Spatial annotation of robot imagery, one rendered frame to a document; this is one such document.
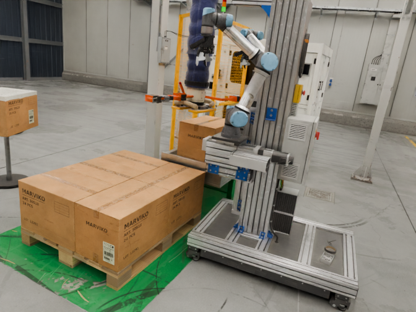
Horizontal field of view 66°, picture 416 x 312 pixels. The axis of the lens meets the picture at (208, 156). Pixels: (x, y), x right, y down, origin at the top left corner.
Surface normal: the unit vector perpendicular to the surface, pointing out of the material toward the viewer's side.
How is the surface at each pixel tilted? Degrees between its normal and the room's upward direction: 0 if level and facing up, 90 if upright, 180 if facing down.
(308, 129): 90
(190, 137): 90
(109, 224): 90
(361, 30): 90
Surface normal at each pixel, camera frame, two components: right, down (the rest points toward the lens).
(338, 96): -0.37, 0.23
